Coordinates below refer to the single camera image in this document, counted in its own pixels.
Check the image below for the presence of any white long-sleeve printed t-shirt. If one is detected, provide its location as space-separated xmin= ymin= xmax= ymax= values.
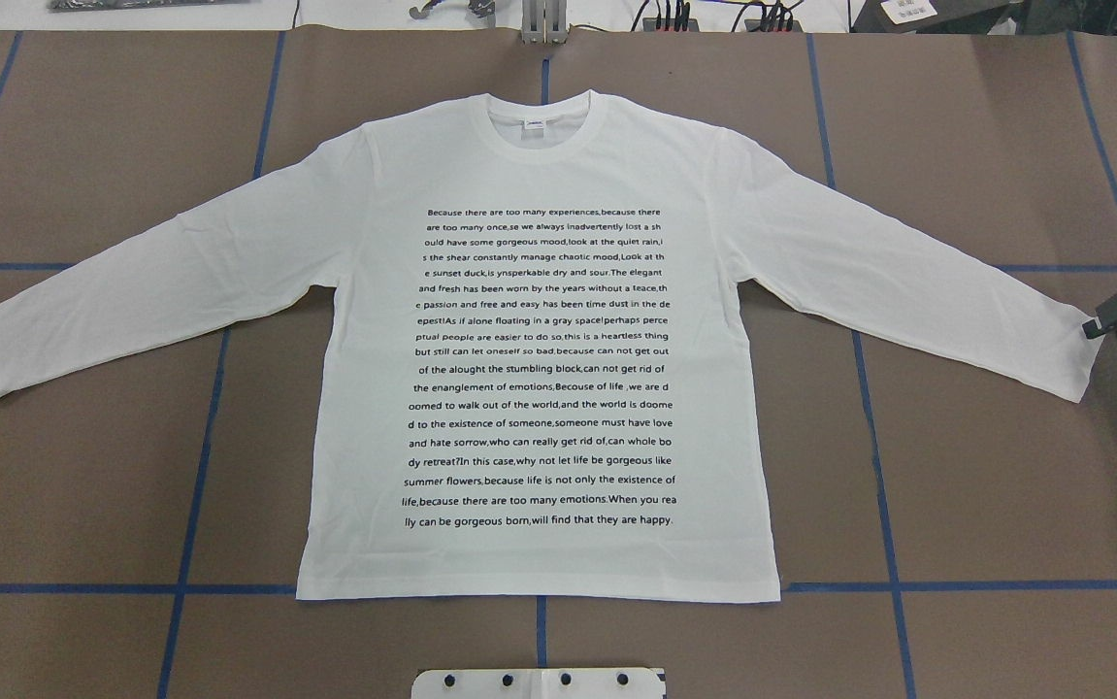
xmin=0 ymin=90 xmax=1099 ymax=603

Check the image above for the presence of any aluminium frame post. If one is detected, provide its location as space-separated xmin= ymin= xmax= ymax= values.
xmin=521 ymin=0 xmax=570 ymax=45

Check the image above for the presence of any white camera pedestal base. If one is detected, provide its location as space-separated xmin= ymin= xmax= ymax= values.
xmin=411 ymin=667 xmax=668 ymax=698

